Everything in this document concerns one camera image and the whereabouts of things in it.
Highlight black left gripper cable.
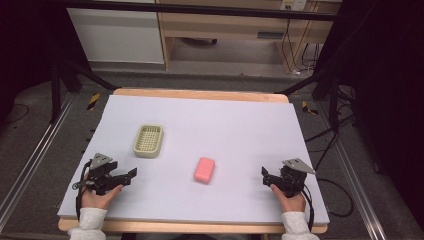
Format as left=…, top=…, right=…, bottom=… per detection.
left=74, top=160, right=93, bottom=222

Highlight black metal stand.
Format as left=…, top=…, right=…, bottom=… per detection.
left=49, top=59, right=118, bottom=125
left=274, top=65, right=342, bottom=132

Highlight white foam table mat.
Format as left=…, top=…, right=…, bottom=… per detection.
left=56, top=94, right=331, bottom=225

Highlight metal floor rail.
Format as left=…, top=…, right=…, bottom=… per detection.
left=315, top=99, right=390, bottom=240
left=0, top=92, right=77, bottom=232

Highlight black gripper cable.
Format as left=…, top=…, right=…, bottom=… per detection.
left=300, top=183, right=316, bottom=233
left=74, top=160, right=93, bottom=222

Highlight wooden table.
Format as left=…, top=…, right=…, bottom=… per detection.
left=57, top=87, right=329, bottom=235

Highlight white wall outlet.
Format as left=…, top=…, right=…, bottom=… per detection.
left=280, top=0, right=308, bottom=11

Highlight wooden desk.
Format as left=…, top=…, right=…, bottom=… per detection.
left=155, top=0, right=344, bottom=73

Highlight black horizontal frame bar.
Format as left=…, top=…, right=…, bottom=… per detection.
left=62, top=0, right=338, bottom=22

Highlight beige slotted soap dish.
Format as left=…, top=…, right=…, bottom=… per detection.
left=133, top=124, right=165, bottom=159

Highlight black cables beside stand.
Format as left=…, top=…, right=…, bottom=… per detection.
left=304, top=84, right=358, bottom=172

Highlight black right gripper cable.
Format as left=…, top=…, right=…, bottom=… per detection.
left=300, top=183, right=316, bottom=233

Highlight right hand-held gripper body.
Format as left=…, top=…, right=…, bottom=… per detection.
left=277, top=157, right=317, bottom=198

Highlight cables under desk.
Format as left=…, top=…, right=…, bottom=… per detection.
left=280, top=18, right=322, bottom=76

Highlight black looped floor cable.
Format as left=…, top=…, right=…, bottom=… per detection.
left=315, top=178, right=355, bottom=219

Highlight person's right hand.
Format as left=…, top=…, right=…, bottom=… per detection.
left=269, top=183, right=307, bottom=214

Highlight pink soap bar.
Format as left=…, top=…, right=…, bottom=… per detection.
left=193, top=157, right=216, bottom=185

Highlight person's left hand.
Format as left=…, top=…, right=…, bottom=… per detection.
left=80, top=184, right=125, bottom=211

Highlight black curtain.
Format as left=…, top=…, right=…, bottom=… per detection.
left=0, top=0, right=88, bottom=116
left=314, top=0, right=424, bottom=231

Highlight yellow black floor tape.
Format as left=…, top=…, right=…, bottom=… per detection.
left=86, top=92, right=101, bottom=111
left=301, top=100, right=320, bottom=117

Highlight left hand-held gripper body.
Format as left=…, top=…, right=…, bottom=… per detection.
left=72, top=152, right=132, bottom=197

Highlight white cabinet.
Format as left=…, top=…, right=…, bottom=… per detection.
left=66, top=7, right=165, bottom=65

